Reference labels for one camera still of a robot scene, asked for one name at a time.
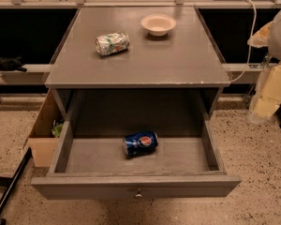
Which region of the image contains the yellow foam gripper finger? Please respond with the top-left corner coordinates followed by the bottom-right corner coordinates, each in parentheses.
top-left (248, 62), bottom-right (281, 124)

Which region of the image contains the blue pepsi can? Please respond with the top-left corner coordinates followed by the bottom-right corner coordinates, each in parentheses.
top-left (123, 131), bottom-right (158, 157)

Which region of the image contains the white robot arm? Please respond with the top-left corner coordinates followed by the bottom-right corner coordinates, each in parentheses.
top-left (247, 10), bottom-right (281, 124)

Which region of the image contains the grey cabinet with counter top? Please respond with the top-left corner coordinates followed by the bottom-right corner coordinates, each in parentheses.
top-left (44, 6), bottom-right (231, 139)

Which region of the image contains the crushed green white can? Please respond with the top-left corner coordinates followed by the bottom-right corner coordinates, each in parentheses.
top-left (96, 32), bottom-right (130, 56)

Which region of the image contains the open grey top drawer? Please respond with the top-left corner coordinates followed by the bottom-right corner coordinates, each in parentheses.
top-left (32, 121), bottom-right (241, 200)

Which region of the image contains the white paper bowl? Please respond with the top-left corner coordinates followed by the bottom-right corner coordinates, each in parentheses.
top-left (140, 14), bottom-right (176, 37)

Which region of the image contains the green snack bag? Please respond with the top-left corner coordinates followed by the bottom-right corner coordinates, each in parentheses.
top-left (52, 120), bottom-right (64, 138)

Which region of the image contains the brown cardboard box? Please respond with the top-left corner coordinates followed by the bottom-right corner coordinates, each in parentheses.
top-left (28, 91), bottom-right (62, 167)

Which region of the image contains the black stand leg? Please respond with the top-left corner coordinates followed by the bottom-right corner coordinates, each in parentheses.
top-left (0, 148), bottom-right (32, 225)

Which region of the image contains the white cable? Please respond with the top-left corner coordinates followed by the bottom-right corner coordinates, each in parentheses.
top-left (228, 0), bottom-right (258, 83)

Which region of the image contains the black object on rail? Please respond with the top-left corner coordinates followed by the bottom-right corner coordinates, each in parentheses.
top-left (0, 56), bottom-right (27, 72)

